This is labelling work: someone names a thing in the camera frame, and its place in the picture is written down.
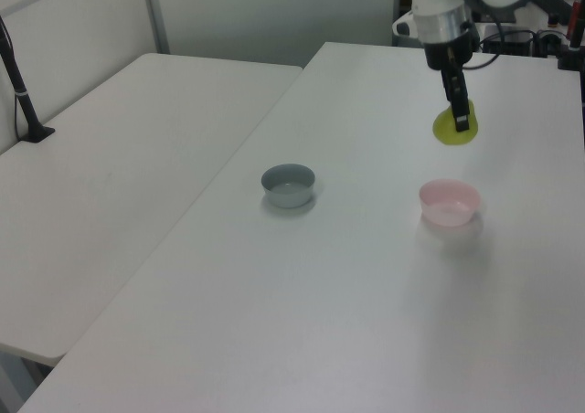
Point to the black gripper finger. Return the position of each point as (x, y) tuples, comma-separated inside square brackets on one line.
[(458, 102)]

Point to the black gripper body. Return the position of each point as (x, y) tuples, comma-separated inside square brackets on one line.
[(450, 52)]

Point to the green pear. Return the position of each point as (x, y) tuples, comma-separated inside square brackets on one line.
[(445, 134)]

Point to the pink plastic bowl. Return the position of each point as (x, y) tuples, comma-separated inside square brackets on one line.
[(450, 207)]

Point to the grey plastic bowl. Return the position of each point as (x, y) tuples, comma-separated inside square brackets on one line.
[(288, 196)]

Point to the white background device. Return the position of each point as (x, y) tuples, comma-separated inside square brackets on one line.
[(404, 31)]

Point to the black clamp with red parts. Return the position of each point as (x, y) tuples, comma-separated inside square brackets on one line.
[(571, 43)]

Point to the white side table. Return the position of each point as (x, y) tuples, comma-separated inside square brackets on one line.
[(114, 180)]

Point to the grey metal partition post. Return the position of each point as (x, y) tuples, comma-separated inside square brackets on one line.
[(155, 13)]

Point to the black camera stand pole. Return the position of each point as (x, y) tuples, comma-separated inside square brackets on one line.
[(23, 102)]

